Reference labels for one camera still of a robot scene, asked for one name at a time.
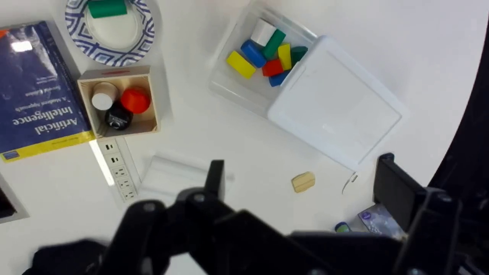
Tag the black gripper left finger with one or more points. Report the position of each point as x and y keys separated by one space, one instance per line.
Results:
x=214 y=177

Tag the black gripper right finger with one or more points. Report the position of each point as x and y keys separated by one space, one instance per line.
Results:
x=398 y=191

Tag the small clear plastic box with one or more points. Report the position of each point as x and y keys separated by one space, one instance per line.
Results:
x=376 y=218

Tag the flat clear plastic lid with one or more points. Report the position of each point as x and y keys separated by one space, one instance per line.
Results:
x=169 y=175

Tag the small natural wood block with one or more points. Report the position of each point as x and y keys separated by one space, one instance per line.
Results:
x=303 y=181

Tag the clear plastic container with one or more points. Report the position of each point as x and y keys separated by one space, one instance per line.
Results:
x=337 y=101
x=230 y=85

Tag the white power strip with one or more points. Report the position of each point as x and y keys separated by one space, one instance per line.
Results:
x=118 y=168

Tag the yellow wooden block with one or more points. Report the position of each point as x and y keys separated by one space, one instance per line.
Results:
x=240 y=64
x=285 y=55

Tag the blue wooden block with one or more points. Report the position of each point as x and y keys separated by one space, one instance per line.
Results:
x=277 y=79
x=253 y=53

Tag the white-topped wooden cylinder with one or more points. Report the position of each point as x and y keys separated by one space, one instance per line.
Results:
x=103 y=97

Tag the small open wooden box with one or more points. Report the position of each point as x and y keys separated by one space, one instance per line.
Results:
x=117 y=76

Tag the dark green wooden block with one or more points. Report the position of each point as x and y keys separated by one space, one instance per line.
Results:
x=298 y=52

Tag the blue patterned plate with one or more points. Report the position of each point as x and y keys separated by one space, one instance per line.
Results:
x=120 y=33

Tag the blue hardcover book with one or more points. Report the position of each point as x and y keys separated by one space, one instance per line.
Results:
x=36 y=85

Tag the black rectangular device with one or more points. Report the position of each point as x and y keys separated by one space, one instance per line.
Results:
x=7 y=203

